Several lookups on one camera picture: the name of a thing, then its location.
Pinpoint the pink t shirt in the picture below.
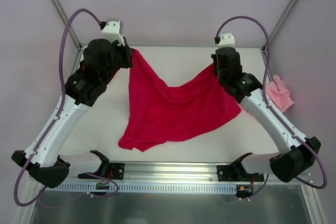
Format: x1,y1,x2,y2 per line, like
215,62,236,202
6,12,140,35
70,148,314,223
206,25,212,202
266,75,295,114

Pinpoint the red t shirt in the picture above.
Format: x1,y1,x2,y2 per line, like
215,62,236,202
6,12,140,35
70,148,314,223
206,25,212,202
118,50,241,152

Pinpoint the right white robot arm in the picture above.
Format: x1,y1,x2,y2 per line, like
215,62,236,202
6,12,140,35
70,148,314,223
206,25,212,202
212,47,321,183

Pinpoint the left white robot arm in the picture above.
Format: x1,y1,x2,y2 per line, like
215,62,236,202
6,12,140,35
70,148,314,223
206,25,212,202
12,39,133,188

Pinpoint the left aluminium frame post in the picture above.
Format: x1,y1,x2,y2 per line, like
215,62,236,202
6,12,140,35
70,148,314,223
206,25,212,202
50,0,82,51

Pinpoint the aluminium frame post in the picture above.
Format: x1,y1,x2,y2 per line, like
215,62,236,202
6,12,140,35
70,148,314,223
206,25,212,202
50,0,82,51
269,0,299,44

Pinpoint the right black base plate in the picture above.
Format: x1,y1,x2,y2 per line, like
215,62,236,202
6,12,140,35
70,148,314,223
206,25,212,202
216,164,265,182

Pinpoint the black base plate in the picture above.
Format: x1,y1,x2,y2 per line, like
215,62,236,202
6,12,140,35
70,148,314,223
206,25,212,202
92,163,125,180
216,164,265,182

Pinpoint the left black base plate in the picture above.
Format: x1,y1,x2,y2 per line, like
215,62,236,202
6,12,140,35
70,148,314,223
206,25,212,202
92,163,125,180

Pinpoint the right aluminium frame post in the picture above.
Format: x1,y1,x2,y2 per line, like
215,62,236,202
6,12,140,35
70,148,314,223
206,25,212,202
269,0,299,44

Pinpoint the aluminium mounting rail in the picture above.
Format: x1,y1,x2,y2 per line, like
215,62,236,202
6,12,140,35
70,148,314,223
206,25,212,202
62,161,314,185

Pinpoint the white slotted cable duct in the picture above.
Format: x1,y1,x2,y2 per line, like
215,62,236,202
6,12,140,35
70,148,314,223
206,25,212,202
54,182,237,195

